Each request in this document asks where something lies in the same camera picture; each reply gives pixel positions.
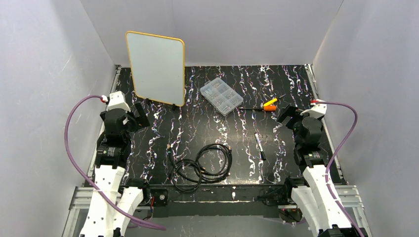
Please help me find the black white marker pen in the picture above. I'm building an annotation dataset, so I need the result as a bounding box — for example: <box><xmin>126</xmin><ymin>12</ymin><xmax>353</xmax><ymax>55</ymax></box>
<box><xmin>254</xmin><ymin>132</ymin><xmax>266</xmax><ymax>160</ymax></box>

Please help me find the yellow framed whiteboard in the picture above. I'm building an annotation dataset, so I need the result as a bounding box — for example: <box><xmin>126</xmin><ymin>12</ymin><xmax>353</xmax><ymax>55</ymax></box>
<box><xmin>125</xmin><ymin>31</ymin><xmax>185</xmax><ymax>107</ymax></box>

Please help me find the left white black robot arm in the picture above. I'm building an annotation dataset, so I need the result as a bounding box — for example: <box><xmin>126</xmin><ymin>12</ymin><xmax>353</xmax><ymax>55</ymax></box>
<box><xmin>80</xmin><ymin>102</ymin><xmax>144</xmax><ymax>237</ymax></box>

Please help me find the clear plastic screw box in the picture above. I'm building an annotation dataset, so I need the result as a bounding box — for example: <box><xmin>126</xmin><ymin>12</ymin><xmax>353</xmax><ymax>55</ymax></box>
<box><xmin>200</xmin><ymin>78</ymin><xmax>244</xmax><ymax>117</ymax></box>

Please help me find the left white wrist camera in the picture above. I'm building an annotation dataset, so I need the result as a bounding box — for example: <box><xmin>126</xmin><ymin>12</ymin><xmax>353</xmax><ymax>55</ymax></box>
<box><xmin>107</xmin><ymin>91</ymin><xmax>131</xmax><ymax>112</ymax></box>

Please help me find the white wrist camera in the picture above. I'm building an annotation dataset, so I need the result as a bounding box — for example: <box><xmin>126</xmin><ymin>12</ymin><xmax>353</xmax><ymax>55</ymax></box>
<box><xmin>107</xmin><ymin>91</ymin><xmax>131</xmax><ymax>112</ymax></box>
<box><xmin>300</xmin><ymin>100</ymin><xmax>327</xmax><ymax>119</ymax></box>

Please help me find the yellow handled screwdriver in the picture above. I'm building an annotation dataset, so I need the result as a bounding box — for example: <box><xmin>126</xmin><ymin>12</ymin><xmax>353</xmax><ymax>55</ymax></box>
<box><xmin>263</xmin><ymin>94</ymin><xmax>285</xmax><ymax>107</ymax></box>

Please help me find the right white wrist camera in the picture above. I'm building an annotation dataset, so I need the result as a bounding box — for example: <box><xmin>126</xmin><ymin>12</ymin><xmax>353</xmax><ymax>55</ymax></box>
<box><xmin>300</xmin><ymin>100</ymin><xmax>327</xmax><ymax>119</ymax></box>

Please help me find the orange handled screwdriver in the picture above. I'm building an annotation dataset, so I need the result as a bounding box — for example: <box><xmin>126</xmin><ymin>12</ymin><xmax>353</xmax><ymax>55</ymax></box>
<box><xmin>239</xmin><ymin>105</ymin><xmax>277</xmax><ymax>112</ymax></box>

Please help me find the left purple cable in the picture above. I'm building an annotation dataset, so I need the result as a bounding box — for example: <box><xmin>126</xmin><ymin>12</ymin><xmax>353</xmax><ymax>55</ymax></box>
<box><xmin>64</xmin><ymin>95</ymin><xmax>167</xmax><ymax>231</ymax></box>

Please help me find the coiled black cable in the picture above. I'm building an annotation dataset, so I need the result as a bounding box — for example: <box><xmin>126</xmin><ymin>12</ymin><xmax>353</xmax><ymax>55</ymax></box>
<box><xmin>166</xmin><ymin>143</ymin><xmax>233</xmax><ymax>193</ymax></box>

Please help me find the aluminium front rail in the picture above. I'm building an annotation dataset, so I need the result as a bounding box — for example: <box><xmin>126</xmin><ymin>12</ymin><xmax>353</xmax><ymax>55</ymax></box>
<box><xmin>62</xmin><ymin>185</ymin><xmax>372</xmax><ymax>237</ymax></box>

